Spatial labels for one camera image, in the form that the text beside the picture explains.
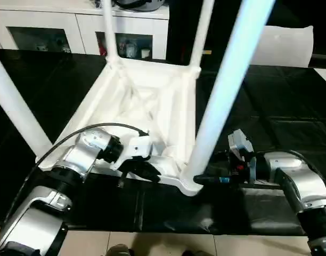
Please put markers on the red bottle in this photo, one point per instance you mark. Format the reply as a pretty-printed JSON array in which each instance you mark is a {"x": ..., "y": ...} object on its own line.
[{"x": 101, "y": 49}]

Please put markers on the grey black helmet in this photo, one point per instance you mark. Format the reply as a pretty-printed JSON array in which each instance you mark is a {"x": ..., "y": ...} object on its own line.
[{"x": 141, "y": 4}]

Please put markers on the white jar with blue print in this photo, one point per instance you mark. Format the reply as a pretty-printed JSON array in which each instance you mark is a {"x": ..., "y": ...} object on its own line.
[{"x": 129, "y": 49}]

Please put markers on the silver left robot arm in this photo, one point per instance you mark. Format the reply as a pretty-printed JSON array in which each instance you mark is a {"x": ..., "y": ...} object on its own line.
[{"x": 80, "y": 157}]

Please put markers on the black padded work mat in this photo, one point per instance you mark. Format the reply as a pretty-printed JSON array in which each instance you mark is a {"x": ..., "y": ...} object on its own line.
[{"x": 285, "y": 106}]

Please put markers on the white cabinet with glass doors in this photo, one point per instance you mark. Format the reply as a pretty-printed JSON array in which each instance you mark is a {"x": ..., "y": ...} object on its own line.
[{"x": 45, "y": 16}]

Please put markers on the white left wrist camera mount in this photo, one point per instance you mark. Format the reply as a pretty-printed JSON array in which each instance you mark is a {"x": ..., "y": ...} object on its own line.
[{"x": 136, "y": 148}]

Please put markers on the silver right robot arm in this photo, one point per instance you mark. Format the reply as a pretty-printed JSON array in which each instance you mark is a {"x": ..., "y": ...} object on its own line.
[{"x": 298, "y": 181}]

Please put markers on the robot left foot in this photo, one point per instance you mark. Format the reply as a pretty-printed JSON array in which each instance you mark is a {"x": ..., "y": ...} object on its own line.
[{"x": 120, "y": 250}]

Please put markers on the small white jar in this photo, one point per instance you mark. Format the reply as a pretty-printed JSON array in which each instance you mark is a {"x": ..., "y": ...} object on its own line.
[{"x": 145, "y": 52}]

